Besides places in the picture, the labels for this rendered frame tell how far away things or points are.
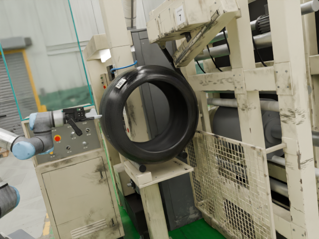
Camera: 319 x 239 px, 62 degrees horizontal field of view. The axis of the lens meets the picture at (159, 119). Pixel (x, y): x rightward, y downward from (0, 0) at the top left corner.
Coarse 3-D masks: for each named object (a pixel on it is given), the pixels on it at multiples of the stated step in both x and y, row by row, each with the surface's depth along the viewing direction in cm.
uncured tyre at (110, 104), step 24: (144, 72) 149; (168, 72) 154; (120, 96) 145; (168, 96) 186; (192, 96) 161; (120, 120) 146; (168, 120) 190; (192, 120) 162; (120, 144) 149; (144, 144) 183; (168, 144) 184
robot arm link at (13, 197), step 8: (0, 184) 153; (8, 184) 159; (0, 192) 151; (8, 192) 155; (16, 192) 161; (0, 200) 149; (8, 200) 153; (16, 200) 159; (8, 208) 153; (0, 216) 148
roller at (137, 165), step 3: (132, 162) 171; (135, 162) 167; (135, 165) 165; (138, 165) 160; (141, 165) 158; (144, 165) 158; (138, 168) 159; (141, 168) 158; (144, 168) 158; (141, 171) 158; (144, 171) 159
